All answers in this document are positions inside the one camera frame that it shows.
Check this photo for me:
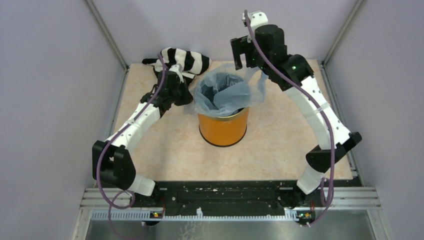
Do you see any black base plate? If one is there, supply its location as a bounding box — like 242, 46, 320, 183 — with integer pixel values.
130, 180, 323, 217

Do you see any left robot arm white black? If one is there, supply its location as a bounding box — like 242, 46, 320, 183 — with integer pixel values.
92, 65, 196, 207

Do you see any aluminium corner post right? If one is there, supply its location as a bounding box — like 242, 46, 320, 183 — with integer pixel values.
321, 0, 368, 68

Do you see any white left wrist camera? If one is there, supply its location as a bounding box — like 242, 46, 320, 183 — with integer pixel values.
169, 64, 185, 83

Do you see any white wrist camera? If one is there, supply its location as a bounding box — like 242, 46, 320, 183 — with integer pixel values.
247, 10, 269, 32
169, 64, 185, 83

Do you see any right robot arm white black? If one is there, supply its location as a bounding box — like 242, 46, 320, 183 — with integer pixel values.
230, 24, 362, 208

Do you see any aluminium frame rail front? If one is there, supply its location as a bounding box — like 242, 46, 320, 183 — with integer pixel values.
72, 186, 392, 240

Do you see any black white striped cloth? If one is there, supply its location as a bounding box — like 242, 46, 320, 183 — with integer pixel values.
160, 47, 212, 83

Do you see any translucent blue plastic bag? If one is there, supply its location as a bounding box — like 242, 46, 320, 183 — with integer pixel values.
184, 63, 268, 118

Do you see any orange trash bin gold rim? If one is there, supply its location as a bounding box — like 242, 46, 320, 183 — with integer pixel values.
197, 107, 250, 147

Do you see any aluminium corner post left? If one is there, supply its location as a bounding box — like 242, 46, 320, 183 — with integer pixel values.
83, 0, 129, 72

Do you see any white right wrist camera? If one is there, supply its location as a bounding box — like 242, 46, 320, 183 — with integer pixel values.
247, 10, 269, 32

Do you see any aluminium corner post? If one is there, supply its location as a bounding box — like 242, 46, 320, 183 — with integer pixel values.
321, 0, 368, 68
83, 0, 129, 72

